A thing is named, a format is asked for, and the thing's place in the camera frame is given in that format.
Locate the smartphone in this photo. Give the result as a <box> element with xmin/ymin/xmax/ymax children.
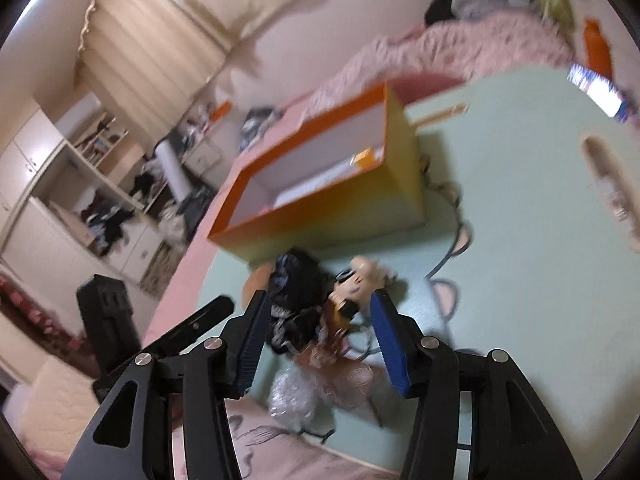
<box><xmin>567</xmin><ymin>64</ymin><xmax>628</xmax><ymax>121</ymax></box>

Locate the white nightstand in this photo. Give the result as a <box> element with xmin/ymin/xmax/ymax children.
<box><xmin>182</xmin><ymin>125</ymin><xmax>226</xmax><ymax>176</ymax></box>

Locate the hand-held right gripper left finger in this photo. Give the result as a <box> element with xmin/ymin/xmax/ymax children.
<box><xmin>60</xmin><ymin>290</ymin><xmax>273</xmax><ymax>480</ymax></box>

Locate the cartoon mouse figure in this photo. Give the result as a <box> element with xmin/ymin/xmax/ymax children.
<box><xmin>330</xmin><ymin>256</ymin><xmax>401</xmax><ymax>318</ymax></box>

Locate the white rolled tube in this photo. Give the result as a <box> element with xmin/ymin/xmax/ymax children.
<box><xmin>152</xmin><ymin>141</ymin><xmax>193</xmax><ymax>201</ymax></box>

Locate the red patterned rug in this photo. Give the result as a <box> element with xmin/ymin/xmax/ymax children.
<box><xmin>0</xmin><ymin>270</ymin><xmax>96</xmax><ymax>376</ymax></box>

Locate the brown round plush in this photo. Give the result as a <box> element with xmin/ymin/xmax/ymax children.
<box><xmin>243</xmin><ymin>266</ymin><xmax>276</xmax><ymax>306</ymax></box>

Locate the white padded headboard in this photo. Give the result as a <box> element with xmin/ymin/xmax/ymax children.
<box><xmin>220</xmin><ymin>0</ymin><xmax>501</xmax><ymax>111</ymax></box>

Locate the black cloth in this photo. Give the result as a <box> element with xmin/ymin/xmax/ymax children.
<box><xmin>424</xmin><ymin>0</ymin><xmax>461</xmax><ymax>26</ymax></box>

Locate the white quilted mat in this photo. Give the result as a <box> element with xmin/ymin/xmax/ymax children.
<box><xmin>10</xmin><ymin>360</ymin><xmax>106</xmax><ymax>461</ymax></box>

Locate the dark bag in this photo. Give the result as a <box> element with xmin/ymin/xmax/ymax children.
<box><xmin>165</xmin><ymin>180</ymin><xmax>216</xmax><ymax>241</ymax></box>

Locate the dark patterned cloth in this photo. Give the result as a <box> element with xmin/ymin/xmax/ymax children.
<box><xmin>267</xmin><ymin>247</ymin><xmax>331</xmax><ymax>356</ymax></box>

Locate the beige curtain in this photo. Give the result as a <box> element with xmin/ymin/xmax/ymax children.
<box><xmin>75</xmin><ymin>0</ymin><xmax>361</xmax><ymax>131</ymax></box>

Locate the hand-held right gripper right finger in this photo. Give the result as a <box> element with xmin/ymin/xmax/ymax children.
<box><xmin>370</xmin><ymin>289</ymin><xmax>583</xmax><ymax>480</ymax></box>

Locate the white wardrobe with shelves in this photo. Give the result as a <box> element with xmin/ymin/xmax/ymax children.
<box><xmin>0</xmin><ymin>90</ymin><xmax>166</xmax><ymax>281</ymax></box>

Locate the orange bottle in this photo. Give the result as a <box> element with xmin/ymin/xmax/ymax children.
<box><xmin>582</xmin><ymin>17</ymin><xmax>613</xmax><ymax>78</ymax></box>

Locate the clear case with brown print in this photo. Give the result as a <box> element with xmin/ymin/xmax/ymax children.
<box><xmin>295</xmin><ymin>340</ymin><xmax>381</xmax><ymax>411</ymax></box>

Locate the clear bubble wrap roll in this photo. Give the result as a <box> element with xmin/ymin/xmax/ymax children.
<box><xmin>269</xmin><ymin>365</ymin><xmax>321</xmax><ymax>426</ymax></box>

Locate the dark crumpled cloth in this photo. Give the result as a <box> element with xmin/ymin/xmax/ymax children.
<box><xmin>239</xmin><ymin>106</ymin><xmax>278</xmax><ymax>153</ymax></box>

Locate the orange cardboard box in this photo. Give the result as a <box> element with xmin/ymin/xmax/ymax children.
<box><xmin>207</xmin><ymin>81</ymin><xmax>427</xmax><ymax>263</ymax></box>

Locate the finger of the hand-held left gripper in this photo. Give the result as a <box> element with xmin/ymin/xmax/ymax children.
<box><xmin>142</xmin><ymin>296</ymin><xmax>237</xmax><ymax>361</ymax></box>

